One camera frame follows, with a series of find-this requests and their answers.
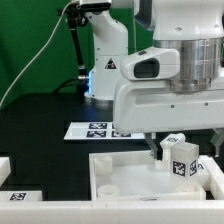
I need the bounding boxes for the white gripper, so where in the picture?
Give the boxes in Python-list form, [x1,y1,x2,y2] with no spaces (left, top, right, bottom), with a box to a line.
[113,47,224,160]

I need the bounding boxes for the white square tabletop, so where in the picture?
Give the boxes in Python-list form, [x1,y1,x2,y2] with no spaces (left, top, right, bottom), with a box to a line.
[89,150,206,201]

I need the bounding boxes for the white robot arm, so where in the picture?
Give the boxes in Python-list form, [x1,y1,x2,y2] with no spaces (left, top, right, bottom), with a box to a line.
[113,0,224,135]

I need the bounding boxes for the white fiducial marker sheet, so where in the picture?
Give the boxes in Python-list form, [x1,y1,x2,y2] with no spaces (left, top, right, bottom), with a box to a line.
[64,122,144,140]

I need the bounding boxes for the white right wall block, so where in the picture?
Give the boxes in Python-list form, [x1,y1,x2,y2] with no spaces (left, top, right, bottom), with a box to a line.
[199,155,224,200]

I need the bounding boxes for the white wall block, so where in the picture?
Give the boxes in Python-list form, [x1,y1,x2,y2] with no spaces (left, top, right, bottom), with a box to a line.
[199,155,224,200]
[0,157,11,186]

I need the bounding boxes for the white front wall rail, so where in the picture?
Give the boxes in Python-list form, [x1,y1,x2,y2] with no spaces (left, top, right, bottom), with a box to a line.
[0,201,224,224]

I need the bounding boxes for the camera on mount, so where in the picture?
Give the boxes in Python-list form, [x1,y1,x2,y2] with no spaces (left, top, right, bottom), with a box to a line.
[79,0,112,11]

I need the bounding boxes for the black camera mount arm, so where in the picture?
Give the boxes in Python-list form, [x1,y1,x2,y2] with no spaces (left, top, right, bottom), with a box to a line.
[56,2,88,94]

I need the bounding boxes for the grey cable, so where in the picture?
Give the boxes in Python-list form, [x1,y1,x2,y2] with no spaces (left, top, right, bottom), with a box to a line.
[0,0,81,108]

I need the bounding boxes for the white left wall block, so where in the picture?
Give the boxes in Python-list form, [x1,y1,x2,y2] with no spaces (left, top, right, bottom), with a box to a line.
[0,157,11,186]

